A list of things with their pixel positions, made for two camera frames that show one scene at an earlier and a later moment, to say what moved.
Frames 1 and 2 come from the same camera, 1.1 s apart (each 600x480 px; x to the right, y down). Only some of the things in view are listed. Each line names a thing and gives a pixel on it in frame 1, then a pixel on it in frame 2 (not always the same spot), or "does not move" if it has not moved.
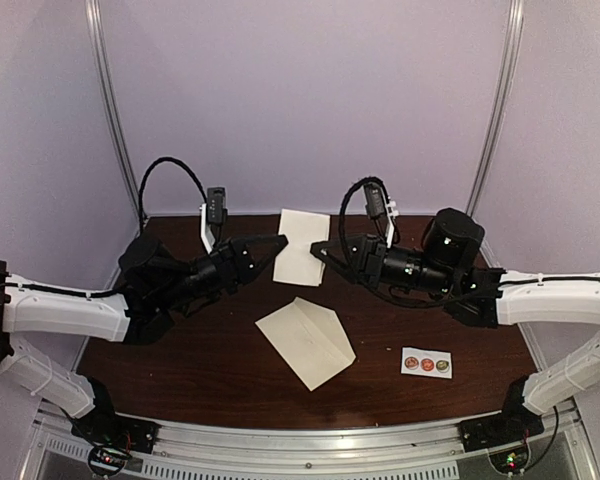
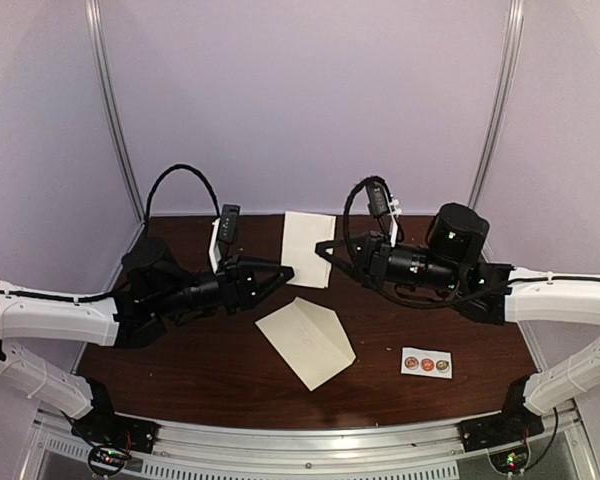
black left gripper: x=235 y=265 → x=238 y=287
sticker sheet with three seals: x=432 y=363 does not move
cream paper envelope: x=311 y=339 does not move
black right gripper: x=357 y=270 does not move
